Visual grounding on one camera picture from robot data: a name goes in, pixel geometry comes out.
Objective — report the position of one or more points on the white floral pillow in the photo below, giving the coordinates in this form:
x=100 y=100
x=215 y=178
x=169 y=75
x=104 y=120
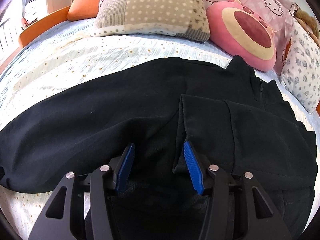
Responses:
x=302 y=67

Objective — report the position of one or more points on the light blue bedspread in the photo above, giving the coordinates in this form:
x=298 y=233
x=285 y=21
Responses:
x=75 y=27

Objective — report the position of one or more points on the brown plush toy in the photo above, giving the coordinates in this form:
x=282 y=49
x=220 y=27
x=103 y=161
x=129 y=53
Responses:
x=307 y=17

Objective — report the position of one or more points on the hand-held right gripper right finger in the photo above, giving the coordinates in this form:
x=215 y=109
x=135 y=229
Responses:
x=192 y=166

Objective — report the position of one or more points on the white embroidered bed cloth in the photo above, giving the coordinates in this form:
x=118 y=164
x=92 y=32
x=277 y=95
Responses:
x=100 y=62

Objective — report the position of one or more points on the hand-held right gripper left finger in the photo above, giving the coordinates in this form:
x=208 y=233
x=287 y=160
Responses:
x=125 y=166

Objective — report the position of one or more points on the pink bear face cushion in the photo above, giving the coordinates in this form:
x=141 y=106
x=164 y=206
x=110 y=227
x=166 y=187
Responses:
x=240 y=30

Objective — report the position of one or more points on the orange bed frame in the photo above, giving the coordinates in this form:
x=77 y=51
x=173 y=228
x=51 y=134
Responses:
x=42 y=27

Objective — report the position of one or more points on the black jacket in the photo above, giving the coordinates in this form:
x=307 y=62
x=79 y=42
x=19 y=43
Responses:
x=125 y=105

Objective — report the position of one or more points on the orange pillow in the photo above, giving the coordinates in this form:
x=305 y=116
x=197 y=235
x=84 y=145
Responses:
x=85 y=2

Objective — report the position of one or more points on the beige polka dot pillow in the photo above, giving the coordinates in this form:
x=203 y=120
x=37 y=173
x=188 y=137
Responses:
x=155 y=7

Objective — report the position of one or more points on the window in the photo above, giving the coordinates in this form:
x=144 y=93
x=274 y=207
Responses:
x=27 y=10

